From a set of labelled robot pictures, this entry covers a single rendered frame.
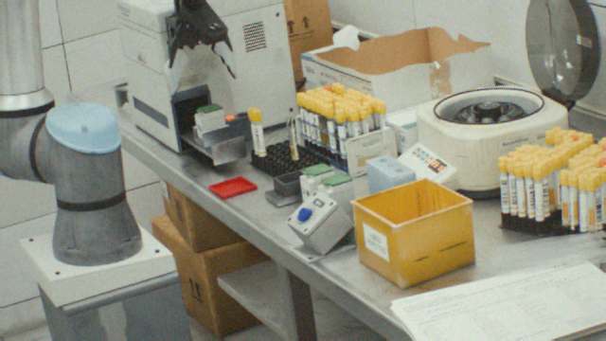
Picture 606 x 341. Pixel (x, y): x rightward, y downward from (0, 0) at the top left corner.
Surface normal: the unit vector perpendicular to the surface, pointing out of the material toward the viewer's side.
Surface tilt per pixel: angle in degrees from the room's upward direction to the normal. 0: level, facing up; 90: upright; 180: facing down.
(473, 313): 0
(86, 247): 70
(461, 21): 90
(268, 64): 90
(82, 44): 90
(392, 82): 92
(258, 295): 0
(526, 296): 1
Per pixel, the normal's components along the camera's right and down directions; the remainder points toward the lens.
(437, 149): -0.94, 0.22
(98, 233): 0.20, -0.02
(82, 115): 0.05, -0.93
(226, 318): 0.46, 0.26
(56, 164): -0.50, 0.30
